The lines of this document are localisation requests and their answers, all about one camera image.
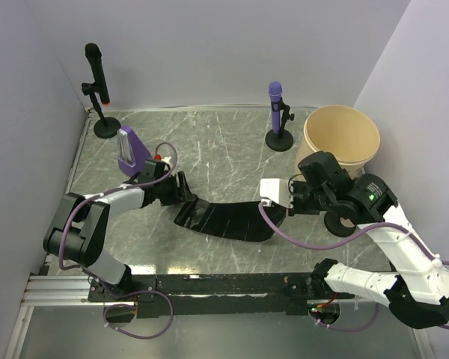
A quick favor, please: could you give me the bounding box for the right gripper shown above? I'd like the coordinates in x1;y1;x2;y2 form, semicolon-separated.
280;179;334;216

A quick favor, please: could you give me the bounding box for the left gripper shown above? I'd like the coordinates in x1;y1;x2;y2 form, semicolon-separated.
156;172;195;206

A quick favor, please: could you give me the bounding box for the black trash bag roll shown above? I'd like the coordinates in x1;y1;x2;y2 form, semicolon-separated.
174;198;274;242

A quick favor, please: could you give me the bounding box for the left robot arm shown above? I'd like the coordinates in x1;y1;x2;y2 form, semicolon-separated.
43;159;198;301

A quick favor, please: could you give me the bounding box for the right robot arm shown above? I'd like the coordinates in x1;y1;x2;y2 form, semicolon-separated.
288;151;449;329

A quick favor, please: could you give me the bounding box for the beige paper trash bin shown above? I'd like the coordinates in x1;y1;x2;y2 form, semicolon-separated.
293;105;380;179

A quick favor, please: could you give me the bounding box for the purple metronome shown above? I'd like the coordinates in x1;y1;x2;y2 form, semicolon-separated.
117;125;151;177

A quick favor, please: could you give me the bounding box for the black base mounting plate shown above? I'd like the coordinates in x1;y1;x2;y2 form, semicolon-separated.
88;272;353;319

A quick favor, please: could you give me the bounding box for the black microphone stand left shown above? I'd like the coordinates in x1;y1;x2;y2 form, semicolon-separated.
82;83;121;139

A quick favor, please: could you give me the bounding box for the purple microphone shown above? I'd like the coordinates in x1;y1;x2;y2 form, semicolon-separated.
268;81;282;135

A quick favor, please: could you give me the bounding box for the black microphone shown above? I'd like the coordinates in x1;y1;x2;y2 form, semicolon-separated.
85;43;110;105

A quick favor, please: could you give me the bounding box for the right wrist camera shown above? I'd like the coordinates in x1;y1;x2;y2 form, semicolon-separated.
259;178;293;209

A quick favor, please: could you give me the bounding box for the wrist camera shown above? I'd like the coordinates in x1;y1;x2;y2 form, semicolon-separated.
153;154;173;171
259;178;293;209

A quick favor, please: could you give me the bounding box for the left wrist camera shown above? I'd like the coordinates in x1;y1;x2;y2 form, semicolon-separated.
153;154;173;171

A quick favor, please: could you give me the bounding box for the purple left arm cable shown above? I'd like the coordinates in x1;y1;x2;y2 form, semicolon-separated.
58;141;179;340

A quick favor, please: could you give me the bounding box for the aluminium rail frame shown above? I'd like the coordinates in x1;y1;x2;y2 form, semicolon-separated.
8;108;434;358

